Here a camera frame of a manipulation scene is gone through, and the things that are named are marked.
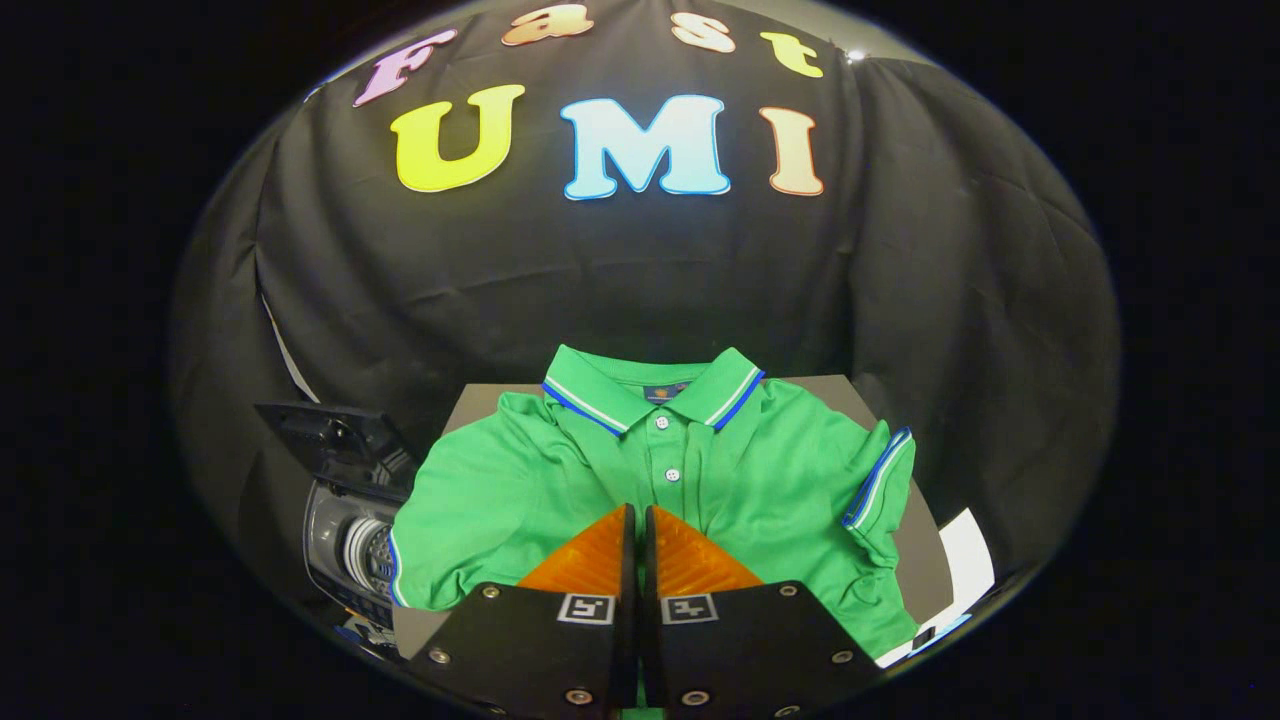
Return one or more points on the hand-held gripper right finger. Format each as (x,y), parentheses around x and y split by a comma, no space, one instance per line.
(740,650)

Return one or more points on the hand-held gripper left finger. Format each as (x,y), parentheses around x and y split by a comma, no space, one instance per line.
(545,650)

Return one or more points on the green polo shirt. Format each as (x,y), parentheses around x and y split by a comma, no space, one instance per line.
(500,490)

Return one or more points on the grey washing machine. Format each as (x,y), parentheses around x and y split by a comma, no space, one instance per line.
(340,540)

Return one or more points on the dark washing machine lid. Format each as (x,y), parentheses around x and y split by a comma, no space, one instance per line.
(335,435)

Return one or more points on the beige cabinet with dark top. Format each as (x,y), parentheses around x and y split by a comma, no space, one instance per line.
(925,560)

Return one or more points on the white paper sheet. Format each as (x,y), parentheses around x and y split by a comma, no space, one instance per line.
(968,565)

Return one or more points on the black backdrop cloth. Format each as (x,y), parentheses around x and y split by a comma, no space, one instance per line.
(620,270)

